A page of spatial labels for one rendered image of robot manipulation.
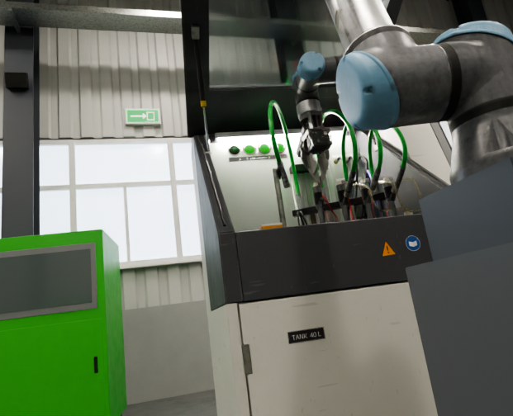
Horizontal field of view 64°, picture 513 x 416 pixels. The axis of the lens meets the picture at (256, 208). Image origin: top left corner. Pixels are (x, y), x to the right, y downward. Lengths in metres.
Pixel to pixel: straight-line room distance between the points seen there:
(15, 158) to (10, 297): 1.88
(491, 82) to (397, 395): 0.68
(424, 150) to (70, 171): 4.51
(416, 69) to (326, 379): 0.66
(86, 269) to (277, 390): 2.87
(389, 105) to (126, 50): 5.73
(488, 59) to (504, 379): 0.42
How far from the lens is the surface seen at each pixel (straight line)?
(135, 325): 5.04
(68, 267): 3.71
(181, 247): 5.13
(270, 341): 0.95
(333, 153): 1.70
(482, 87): 0.68
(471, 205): 0.62
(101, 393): 3.64
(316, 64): 1.25
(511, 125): 0.65
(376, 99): 0.62
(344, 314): 1.00
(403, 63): 0.64
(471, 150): 0.65
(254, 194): 1.56
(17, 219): 4.98
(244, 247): 0.95
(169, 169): 5.40
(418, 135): 1.59
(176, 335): 5.05
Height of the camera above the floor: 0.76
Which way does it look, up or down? 14 degrees up
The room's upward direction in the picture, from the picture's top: 8 degrees counter-clockwise
